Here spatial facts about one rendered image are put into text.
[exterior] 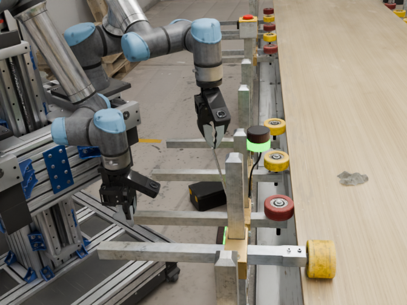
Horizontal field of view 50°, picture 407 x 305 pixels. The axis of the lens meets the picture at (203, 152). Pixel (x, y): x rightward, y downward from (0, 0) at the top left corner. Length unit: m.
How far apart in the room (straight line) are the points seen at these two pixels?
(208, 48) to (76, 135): 0.40
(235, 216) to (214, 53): 0.43
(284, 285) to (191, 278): 0.97
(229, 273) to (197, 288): 1.53
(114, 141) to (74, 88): 0.21
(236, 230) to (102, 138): 0.42
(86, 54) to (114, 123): 0.60
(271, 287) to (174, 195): 1.60
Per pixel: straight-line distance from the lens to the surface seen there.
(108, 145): 1.14
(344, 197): 1.27
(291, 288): 1.38
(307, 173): 1.36
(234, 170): 0.89
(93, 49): 1.69
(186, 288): 2.24
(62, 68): 1.25
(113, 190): 1.22
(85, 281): 2.09
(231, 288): 0.74
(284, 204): 1.21
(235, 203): 0.94
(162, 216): 1.26
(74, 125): 1.17
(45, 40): 1.25
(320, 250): 0.97
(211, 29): 1.13
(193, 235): 2.53
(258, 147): 1.13
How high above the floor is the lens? 1.62
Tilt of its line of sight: 29 degrees down
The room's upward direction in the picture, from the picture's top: 4 degrees counter-clockwise
